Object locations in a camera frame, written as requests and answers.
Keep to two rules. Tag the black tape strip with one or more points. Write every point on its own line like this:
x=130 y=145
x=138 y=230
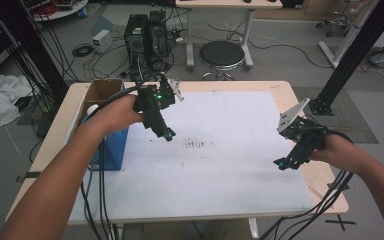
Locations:
x=28 y=176

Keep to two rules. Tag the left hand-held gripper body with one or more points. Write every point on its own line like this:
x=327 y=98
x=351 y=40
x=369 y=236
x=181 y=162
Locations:
x=153 y=98

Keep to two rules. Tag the dark floor mat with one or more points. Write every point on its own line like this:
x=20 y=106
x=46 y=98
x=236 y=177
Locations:
x=356 y=113

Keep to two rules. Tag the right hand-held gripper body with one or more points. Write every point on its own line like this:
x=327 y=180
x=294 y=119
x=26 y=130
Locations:
x=305 y=131

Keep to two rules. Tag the office chair wheel base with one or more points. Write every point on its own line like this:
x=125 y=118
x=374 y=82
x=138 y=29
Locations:
x=335 y=21

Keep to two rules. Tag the light wooden table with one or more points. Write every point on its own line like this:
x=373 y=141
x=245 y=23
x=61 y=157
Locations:
x=300 y=88

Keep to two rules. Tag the person's right hand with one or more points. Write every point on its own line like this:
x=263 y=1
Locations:
x=336 y=151

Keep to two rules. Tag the light desk with white legs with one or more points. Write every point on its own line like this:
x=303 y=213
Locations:
x=226 y=3

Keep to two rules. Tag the white desk leg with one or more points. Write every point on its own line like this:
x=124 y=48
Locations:
x=348 y=36

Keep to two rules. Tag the small white device box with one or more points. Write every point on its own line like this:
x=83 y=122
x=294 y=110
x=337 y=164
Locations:
x=101 y=40

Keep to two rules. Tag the white table mat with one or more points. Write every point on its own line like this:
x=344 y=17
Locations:
x=213 y=186

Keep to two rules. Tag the blue cardboard box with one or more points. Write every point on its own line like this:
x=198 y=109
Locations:
x=113 y=151

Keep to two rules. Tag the black round stool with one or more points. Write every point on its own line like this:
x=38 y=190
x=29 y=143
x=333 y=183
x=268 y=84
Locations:
x=221 y=53

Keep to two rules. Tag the round white table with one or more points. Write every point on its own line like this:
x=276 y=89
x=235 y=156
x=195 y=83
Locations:
x=66 y=13

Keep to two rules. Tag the black computer tower green label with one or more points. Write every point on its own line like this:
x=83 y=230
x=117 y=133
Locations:
x=136 y=36

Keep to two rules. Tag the white table leg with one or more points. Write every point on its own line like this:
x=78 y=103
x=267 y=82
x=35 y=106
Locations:
x=252 y=228

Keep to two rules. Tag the black metal frame post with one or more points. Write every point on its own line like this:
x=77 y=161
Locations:
x=36 y=56
x=356 y=50

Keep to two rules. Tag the person's left hand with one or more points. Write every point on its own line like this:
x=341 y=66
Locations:
x=120 y=113

